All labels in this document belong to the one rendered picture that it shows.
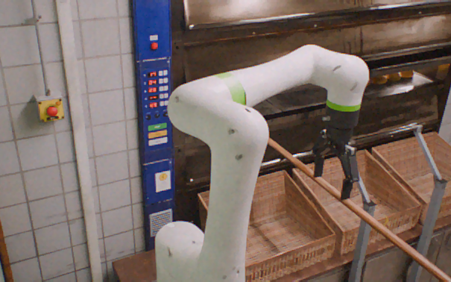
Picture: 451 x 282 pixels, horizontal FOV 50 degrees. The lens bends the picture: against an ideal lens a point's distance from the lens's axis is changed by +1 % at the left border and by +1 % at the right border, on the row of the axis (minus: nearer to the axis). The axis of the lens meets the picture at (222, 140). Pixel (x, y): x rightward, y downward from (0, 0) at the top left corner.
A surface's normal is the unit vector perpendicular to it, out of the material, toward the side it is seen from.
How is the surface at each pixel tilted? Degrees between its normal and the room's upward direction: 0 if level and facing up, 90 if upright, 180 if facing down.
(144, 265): 0
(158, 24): 90
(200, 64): 70
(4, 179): 90
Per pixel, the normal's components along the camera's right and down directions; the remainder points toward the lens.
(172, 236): -0.12, -0.80
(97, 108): 0.46, 0.43
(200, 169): 0.44, 0.10
